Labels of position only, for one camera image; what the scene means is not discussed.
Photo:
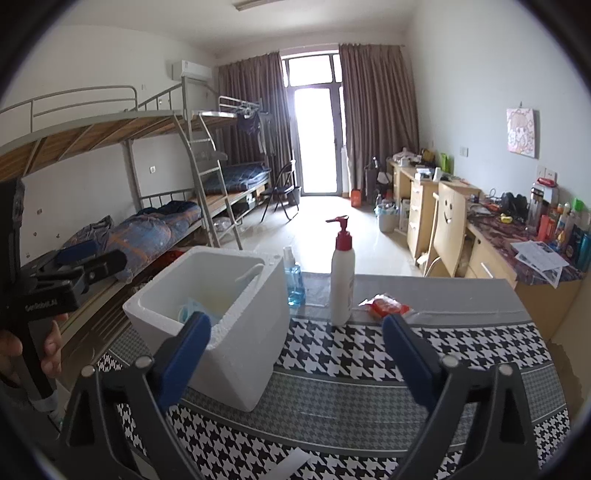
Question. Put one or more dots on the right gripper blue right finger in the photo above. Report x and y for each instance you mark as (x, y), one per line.
(417, 360)

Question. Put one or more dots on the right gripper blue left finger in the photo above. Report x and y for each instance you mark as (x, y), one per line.
(178, 357)

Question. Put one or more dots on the person's left hand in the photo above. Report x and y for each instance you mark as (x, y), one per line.
(51, 362)

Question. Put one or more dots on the red snack packet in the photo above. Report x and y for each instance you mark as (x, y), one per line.
(382, 305)

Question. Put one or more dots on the houndstooth table cloth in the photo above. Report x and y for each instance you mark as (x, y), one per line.
(336, 394)

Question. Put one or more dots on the white styrofoam box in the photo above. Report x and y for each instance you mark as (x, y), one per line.
(245, 296)

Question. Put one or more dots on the white pump bottle red cap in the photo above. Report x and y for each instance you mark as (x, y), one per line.
(342, 274)

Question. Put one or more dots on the blue orange quilt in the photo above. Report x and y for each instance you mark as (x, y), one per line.
(142, 237)

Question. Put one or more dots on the wooden smiley face chair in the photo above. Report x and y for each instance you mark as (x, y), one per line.
(449, 248)

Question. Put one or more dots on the blue liquid spray bottle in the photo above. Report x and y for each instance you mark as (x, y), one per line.
(295, 282)

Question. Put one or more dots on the wooden desk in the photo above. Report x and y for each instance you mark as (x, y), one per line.
(492, 256)

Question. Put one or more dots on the printed paper sheets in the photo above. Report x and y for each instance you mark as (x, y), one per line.
(542, 258)

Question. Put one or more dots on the metal bunk bed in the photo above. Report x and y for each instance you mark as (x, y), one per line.
(88, 152)
(212, 173)

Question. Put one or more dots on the teal cylinder bottle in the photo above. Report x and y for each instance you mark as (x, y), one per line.
(584, 254)

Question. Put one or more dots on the far metal bunk bed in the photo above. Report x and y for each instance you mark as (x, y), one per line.
(212, 173)

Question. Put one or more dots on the black folding chair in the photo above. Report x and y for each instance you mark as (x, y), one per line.
(282, 186)

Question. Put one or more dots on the right brown curtain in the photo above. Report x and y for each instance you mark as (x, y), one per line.
(380, 105)

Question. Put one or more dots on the brown curtain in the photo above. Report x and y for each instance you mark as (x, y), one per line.
(380, 105)
(254, 90)

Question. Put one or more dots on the white air conditioner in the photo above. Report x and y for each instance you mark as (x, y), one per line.
(192, 71)

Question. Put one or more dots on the left brown curtain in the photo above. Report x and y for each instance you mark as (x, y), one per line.
(254, 90)

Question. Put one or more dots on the ceiling light fixture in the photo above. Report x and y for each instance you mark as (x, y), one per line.
(243, 5)

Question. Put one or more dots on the anime wall picture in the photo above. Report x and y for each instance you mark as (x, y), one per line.
(521, 131)

